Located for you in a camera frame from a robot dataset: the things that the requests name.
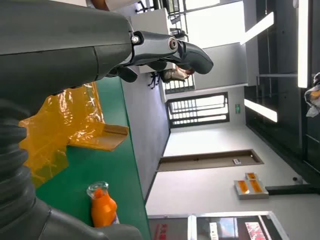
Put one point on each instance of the yellow plastic wrapped cardboard box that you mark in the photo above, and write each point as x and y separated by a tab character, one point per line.
62	126

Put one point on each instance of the green table mat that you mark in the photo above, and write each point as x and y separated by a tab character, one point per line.
112	179

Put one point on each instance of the person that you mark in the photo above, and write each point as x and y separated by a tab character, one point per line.
175	74

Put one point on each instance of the brown door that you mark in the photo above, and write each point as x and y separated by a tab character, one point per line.
207	160

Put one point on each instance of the black office chair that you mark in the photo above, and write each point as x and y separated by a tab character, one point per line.
153	79
142	6

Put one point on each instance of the green exit sign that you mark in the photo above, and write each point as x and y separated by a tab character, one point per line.
238	108

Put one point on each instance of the black barred window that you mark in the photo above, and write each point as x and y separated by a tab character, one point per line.
197	111
180	86

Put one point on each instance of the white framed sign board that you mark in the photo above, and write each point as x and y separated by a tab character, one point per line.
225	228

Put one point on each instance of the white board with orange panels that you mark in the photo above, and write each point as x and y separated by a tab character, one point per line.
250	188

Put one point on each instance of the plastic wrapped dark object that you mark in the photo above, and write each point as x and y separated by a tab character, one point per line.
313	99

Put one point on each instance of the orange bottle with text label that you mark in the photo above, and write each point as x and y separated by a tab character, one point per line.
103	208

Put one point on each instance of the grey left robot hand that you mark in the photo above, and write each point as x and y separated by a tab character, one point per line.
55	43

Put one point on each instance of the long ceiling light strip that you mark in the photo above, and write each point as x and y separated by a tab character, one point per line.
303	43
260	110
257	28

